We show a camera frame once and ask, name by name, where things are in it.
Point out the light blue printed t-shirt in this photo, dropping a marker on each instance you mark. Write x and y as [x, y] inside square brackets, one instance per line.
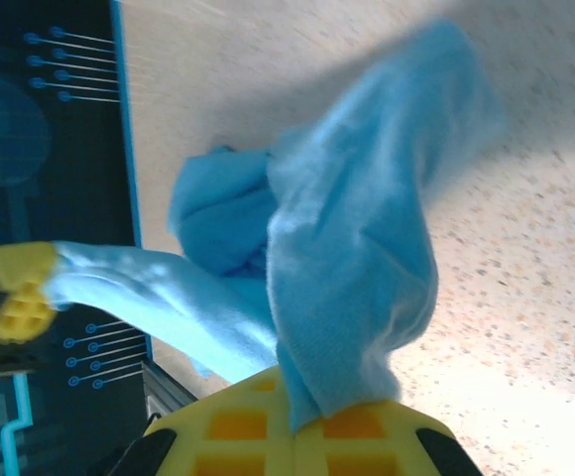
[357, 223]

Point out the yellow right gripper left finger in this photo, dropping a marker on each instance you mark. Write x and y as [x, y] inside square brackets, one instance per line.
[188, 431]

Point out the aluminium table side rail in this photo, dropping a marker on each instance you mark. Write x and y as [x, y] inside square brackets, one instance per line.
[168, 389]

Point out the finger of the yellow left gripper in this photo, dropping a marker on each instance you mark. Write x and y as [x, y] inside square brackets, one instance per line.
[17, 263]
[20, 317]

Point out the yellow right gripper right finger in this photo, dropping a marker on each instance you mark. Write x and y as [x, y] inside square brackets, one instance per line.
[406, 442]

